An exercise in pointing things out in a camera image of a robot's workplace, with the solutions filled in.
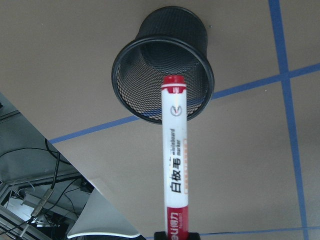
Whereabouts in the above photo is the near black mesh pen cup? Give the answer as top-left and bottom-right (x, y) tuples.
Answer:
(111, 6), (215, 125)

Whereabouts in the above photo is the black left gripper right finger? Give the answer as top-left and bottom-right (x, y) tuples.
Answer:
(187, 232), (200, 240)

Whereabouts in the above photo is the brown paper table mat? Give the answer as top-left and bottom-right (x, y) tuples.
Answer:
(0, 0), (320, 240)

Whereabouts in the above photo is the white chair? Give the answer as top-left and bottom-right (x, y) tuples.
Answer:
(67, 189), (141, 239)

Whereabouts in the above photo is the red whiteboard marker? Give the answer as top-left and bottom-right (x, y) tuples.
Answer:
(161, 75), (189, 240)

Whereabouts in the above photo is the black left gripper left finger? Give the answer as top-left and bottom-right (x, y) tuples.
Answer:
(153, 231), (167, 240)

